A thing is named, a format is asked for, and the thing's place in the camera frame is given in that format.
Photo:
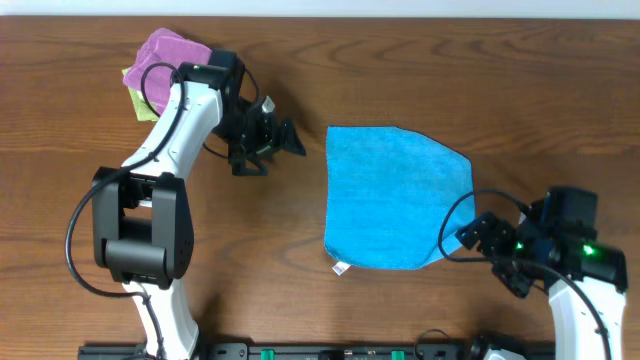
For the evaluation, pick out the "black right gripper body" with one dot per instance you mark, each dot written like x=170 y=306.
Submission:
x=501 y=241

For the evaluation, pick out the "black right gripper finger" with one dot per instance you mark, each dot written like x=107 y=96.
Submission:
x=469 y=235
x=515 y=277

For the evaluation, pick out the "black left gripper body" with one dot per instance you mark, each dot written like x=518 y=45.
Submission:
x=270 y=140

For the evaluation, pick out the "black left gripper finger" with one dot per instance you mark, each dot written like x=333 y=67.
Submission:
x=289 y=140
x=247 y=165

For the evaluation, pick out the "blue microfiber cloth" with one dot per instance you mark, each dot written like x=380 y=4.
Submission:
x=395 y=198

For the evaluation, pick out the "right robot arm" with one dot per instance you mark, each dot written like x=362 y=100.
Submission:
x=586 y=282

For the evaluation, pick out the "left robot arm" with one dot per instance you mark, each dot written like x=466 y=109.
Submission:
x=142 y=226

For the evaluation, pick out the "green folded cloth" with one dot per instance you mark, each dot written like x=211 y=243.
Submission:
x=142 y=110

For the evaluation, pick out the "purple folded cloth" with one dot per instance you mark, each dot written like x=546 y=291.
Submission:
x=163 y=46

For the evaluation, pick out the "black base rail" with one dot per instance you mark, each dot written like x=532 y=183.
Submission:
x=241 y=351

